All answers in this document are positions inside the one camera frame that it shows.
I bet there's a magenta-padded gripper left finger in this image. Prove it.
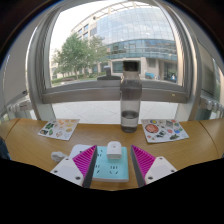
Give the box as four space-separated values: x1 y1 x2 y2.
49 144 99 189

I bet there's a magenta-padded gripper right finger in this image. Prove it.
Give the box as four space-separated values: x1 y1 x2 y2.
130 144 178 188

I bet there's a sticker sheet with red circle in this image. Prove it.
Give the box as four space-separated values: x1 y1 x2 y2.
140 118 190 144

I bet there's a sticker sheet with food prints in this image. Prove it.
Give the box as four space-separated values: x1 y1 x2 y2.
37 118 81 141

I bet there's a white and teal power strip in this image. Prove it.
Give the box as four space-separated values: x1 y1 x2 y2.
68 143 130 183

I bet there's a clear water bottle black cap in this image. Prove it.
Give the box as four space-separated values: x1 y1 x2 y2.
119 60 143 134

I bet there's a green tree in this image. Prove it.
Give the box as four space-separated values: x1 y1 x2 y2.
53 33 109 81

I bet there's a glass-fronted curved building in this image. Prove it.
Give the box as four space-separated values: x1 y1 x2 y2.
71 3 179 83

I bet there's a coiled white cable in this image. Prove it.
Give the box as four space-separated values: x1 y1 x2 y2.
50 150 69 163

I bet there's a grey window frame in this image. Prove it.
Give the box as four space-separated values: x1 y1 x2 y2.
26 0 201 122

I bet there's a dark window handle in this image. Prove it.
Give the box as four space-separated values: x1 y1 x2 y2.
96 65 122 81

